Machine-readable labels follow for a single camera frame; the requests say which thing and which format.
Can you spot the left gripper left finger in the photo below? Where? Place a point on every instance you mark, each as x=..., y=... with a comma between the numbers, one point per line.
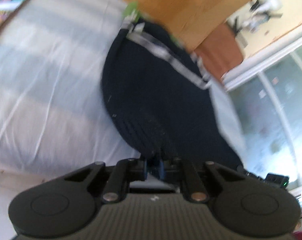
x=120, y=177

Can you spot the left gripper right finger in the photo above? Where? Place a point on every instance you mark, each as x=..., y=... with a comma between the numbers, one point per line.
x=187, y=177

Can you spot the black knit sweater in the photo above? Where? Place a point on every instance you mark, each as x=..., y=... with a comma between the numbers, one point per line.
x=164, y=103

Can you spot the green knit sweater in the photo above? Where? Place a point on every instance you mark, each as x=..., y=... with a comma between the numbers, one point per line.
x=132, y=11

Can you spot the striped blue white bedsheet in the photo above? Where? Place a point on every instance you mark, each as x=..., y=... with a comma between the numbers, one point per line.
x=52, y=114

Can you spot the black device green light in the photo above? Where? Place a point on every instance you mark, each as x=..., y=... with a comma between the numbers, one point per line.
x=277, y=180

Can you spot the sliding glass window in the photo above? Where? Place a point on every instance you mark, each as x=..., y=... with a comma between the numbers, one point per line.
x=267, y=92

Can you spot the brown mesh mat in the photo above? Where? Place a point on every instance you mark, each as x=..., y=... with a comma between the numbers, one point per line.
x=220, y=52

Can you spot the wooden pattern board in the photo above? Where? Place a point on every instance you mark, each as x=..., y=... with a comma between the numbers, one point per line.
x=180, y=7

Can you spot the white power strip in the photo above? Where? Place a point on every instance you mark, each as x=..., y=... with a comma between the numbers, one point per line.
x=261, y=12

